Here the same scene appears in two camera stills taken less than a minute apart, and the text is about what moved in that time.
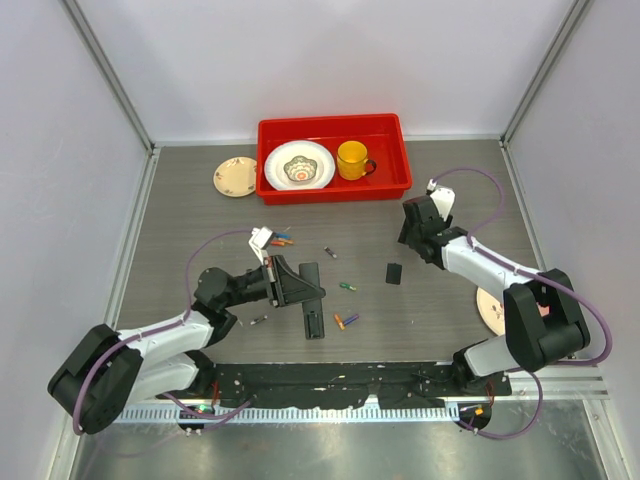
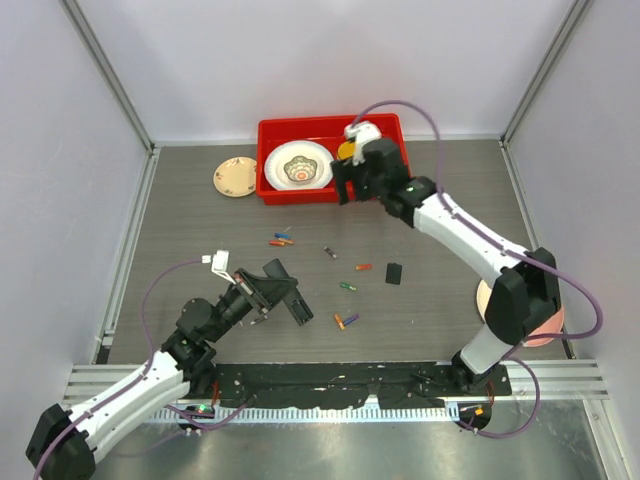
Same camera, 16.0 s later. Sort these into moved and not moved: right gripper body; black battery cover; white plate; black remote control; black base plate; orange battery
Moved: black remote control; right gripper body
Not moved: white plate; black base plate; black battery cover; orange battery
